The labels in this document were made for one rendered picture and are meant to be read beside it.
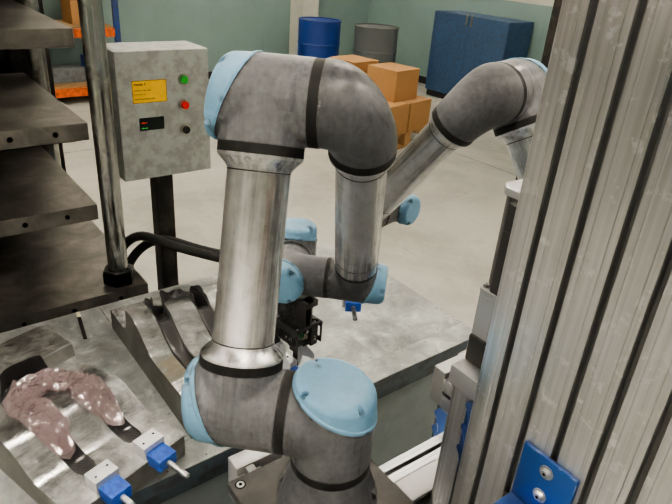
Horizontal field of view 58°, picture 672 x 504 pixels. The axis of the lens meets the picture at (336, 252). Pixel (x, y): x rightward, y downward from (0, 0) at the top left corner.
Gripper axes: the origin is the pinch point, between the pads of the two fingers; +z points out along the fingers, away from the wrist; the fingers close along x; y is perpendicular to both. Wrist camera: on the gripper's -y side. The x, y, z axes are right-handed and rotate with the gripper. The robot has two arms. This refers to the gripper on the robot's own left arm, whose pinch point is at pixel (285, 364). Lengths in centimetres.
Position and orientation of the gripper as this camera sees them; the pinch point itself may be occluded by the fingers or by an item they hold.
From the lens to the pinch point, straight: 137.0
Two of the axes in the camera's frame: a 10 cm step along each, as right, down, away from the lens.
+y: 7.1, 3.6, -6.0
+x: 7.0, -2.8, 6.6
